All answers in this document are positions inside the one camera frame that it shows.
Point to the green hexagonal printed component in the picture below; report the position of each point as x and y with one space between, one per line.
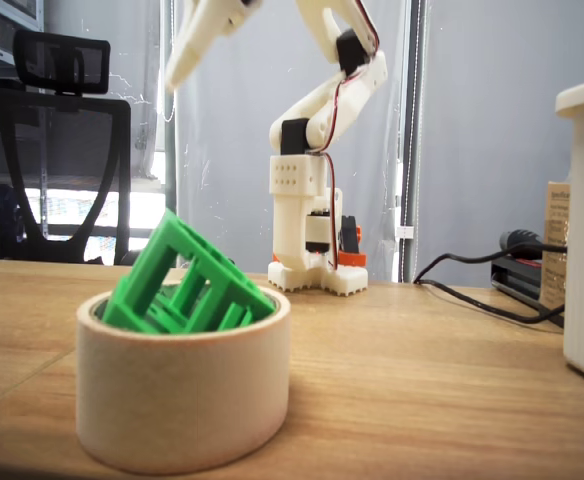
172 240

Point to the black mesh office chair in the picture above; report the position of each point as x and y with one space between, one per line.
62 130

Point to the metal storage rack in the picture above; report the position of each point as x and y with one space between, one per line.
22 10

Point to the beige masking tape roll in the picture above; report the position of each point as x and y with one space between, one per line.
182 400

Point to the brown cardboard box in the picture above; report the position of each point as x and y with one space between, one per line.
556 225

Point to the black device red label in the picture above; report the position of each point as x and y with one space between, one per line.
517 280

